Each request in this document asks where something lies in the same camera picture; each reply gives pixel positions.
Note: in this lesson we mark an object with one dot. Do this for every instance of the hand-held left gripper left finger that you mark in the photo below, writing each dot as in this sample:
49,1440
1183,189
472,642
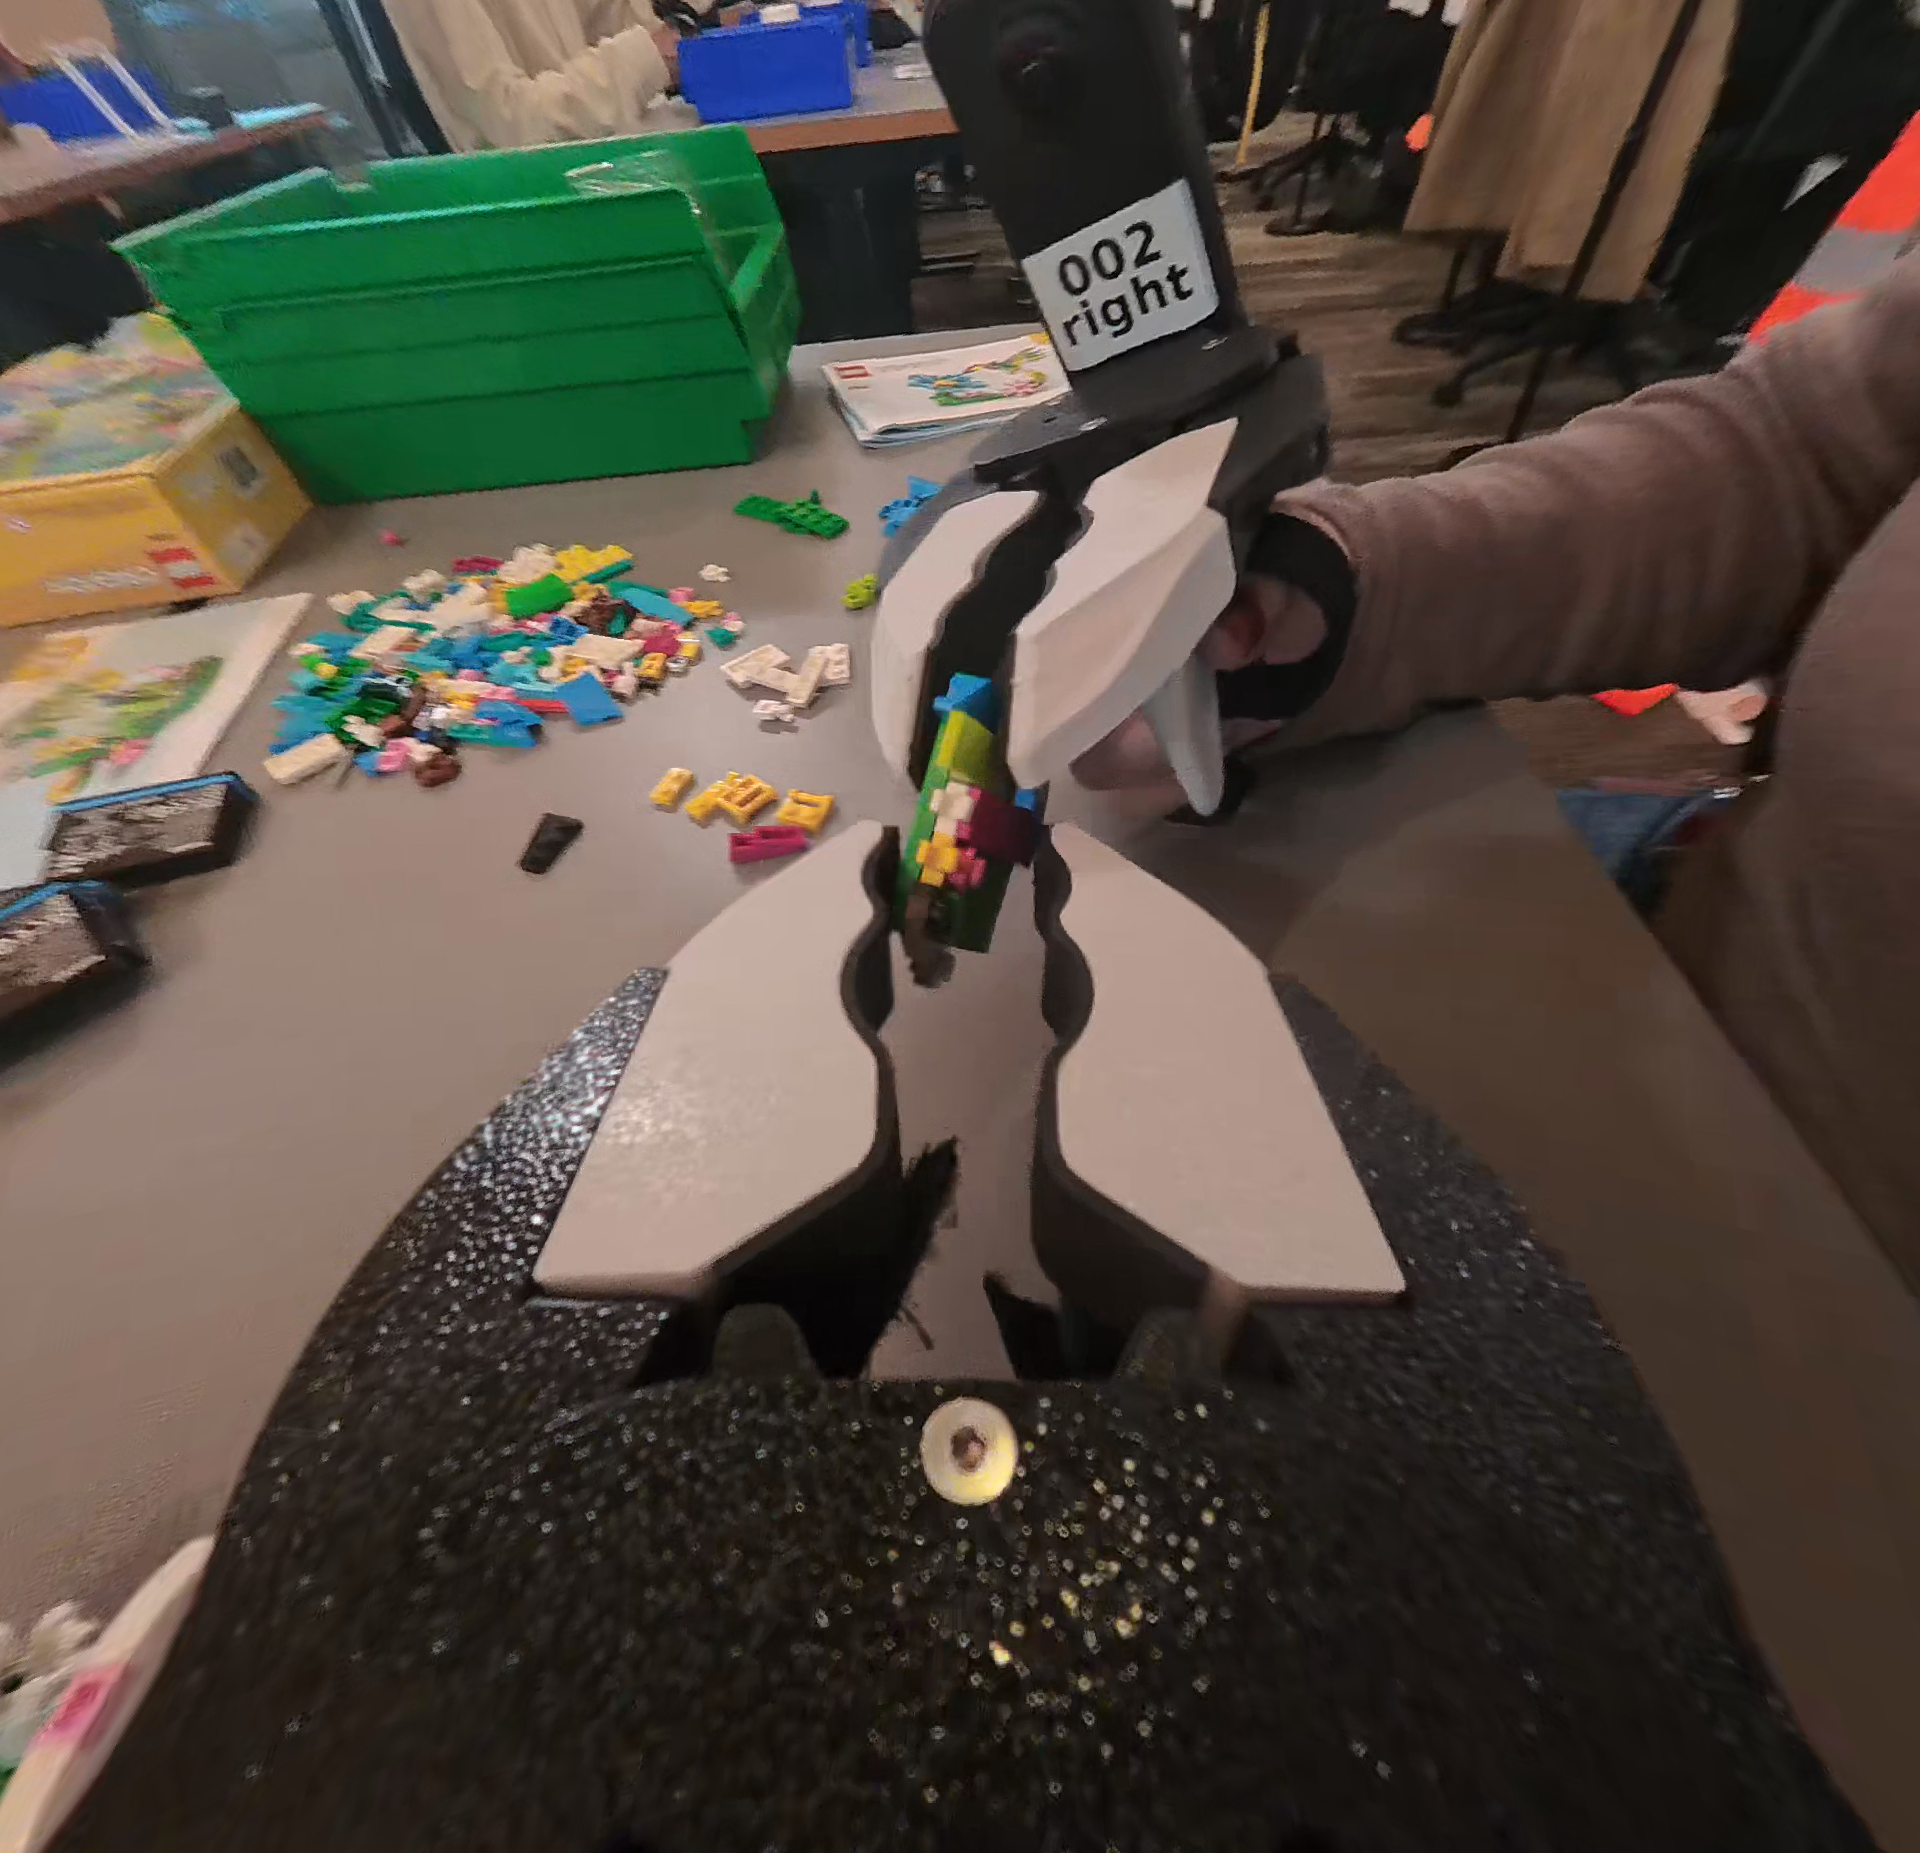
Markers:
734,1075

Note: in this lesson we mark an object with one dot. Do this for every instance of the magenta lego slope brick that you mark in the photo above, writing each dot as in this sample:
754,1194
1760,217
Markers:
765,846

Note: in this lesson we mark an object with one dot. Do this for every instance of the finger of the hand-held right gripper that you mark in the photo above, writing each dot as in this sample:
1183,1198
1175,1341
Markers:
1128,596
922,622

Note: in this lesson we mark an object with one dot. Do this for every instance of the small yellow lego plate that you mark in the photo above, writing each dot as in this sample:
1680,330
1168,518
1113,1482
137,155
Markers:
673,784

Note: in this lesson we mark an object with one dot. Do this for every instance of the yellow lego frame piece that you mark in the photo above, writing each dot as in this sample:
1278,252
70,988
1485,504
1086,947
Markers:
741,791

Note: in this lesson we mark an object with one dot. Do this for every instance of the stack of green bins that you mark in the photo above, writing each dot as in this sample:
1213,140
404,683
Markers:
479,307

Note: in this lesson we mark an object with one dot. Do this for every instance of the pile of mixed lego bricks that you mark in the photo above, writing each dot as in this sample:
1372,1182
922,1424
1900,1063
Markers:
495,656

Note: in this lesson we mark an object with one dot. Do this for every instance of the person's right forearm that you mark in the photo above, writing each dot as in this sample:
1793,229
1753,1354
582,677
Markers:
1619,534

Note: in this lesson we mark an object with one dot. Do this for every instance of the white lego picture sheet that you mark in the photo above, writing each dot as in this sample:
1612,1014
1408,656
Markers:
135,695

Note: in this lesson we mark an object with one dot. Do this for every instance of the person's right hand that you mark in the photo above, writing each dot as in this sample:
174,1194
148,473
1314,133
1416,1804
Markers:
1128,784

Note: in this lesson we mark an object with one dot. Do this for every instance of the narrow yellow lego plate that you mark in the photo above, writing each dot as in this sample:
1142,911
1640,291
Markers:
705,800

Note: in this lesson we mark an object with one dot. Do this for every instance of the white lego plates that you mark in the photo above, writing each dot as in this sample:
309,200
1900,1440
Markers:
785,664

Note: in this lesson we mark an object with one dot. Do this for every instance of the cluster of blue lego pieces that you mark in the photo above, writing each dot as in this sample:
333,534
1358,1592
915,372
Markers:
905,504

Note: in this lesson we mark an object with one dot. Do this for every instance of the blue plastic bin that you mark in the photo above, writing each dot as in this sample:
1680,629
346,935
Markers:
76,97
765,65

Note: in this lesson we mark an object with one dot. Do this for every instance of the green lego plates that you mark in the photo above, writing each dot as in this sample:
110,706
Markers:
794,518

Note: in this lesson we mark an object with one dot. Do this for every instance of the lego instruction booklet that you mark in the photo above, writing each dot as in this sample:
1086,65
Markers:
948,385

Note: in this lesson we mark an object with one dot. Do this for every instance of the multicolour lego wing assembly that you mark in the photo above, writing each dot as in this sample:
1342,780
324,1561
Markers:
959,818

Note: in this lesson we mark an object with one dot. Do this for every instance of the lego flower model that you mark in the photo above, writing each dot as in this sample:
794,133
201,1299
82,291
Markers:
76,1686

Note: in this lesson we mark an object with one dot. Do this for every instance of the black lego wedge plate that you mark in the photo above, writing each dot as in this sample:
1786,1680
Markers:
549,837

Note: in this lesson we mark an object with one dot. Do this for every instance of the yellow lego box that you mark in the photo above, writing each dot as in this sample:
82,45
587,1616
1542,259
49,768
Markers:
124,485

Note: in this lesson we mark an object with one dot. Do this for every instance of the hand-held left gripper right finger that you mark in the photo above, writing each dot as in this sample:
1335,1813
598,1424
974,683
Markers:
1199,1091

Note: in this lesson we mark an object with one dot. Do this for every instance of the yellow lego bracket plate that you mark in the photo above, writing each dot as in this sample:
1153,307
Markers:
803,811

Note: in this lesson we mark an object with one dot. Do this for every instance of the black battery with blue edge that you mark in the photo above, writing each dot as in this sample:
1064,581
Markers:
137,827
61,947

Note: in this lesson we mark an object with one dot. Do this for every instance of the beige coat on rack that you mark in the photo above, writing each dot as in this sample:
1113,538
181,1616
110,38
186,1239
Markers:
1577,88

